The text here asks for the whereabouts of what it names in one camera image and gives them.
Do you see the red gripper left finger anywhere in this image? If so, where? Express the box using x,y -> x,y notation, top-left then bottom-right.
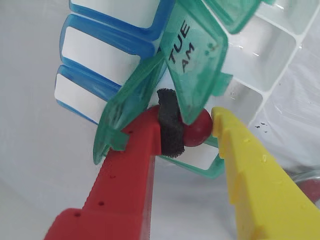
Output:
43,87 -> 186,240

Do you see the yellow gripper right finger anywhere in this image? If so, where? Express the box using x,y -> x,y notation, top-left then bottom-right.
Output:
211,106 -> 320,240

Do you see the red ball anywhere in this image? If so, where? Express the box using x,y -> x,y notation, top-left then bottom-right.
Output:
183,108 -> 213,148
298,181 -> 320,201

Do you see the clear glass bowl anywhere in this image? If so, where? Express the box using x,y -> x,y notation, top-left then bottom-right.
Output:
287,168 -> 320,203

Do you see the white tablecloth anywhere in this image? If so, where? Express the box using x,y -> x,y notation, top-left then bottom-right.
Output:
0,0 -> 320,240

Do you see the green blue pill organizer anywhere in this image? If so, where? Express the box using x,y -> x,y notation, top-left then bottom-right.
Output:
53,0 -> 320,180

